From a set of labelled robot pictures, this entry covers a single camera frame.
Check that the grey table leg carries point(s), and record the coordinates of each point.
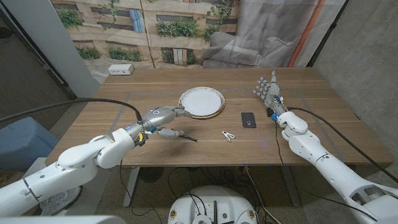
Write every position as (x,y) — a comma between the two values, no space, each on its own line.
(292,189)

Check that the white table leg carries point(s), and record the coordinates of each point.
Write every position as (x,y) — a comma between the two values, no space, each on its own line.
(130,189)

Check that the white plate with gold rim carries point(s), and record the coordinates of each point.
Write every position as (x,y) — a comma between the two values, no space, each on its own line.
(203,101)

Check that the printed backdrop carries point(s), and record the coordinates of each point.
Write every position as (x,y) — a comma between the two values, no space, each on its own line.
(186,46)

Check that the grey sneaker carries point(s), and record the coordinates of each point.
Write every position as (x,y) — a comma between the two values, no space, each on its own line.
(62,199)

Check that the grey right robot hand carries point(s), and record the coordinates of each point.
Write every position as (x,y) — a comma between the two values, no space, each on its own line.
(273,95)

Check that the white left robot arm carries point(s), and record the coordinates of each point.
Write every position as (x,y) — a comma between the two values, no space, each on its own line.
(77,158)

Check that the black makeup brush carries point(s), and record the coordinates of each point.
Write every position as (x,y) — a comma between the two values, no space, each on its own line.
(190,138)

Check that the black round floor base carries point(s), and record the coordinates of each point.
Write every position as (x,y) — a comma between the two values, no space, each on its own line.
(151,174)

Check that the white clothespin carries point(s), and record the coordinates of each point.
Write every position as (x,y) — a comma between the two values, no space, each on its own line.
(228,135)

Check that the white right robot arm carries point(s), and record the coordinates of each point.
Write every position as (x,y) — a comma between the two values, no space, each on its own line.
(326,168)

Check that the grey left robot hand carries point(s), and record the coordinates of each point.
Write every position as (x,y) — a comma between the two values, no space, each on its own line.
(160,115)

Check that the white floor platform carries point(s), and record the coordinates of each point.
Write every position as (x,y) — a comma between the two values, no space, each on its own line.
(93,199)

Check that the white robot chest cover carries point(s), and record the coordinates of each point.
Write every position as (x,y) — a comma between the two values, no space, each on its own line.
(62,220)

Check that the white power strip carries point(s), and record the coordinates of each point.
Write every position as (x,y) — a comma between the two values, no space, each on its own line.
(120,69)

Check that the black card holder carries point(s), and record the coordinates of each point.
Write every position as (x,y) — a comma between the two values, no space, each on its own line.
(248,119)

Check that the black backdrop stand pole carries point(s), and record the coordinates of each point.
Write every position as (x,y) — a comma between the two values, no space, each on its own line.
(327,34)

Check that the white robot torso base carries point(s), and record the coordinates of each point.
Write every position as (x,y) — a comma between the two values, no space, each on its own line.
(230,199)

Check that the blue storage bin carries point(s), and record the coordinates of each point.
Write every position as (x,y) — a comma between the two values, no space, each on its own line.
(21,140)

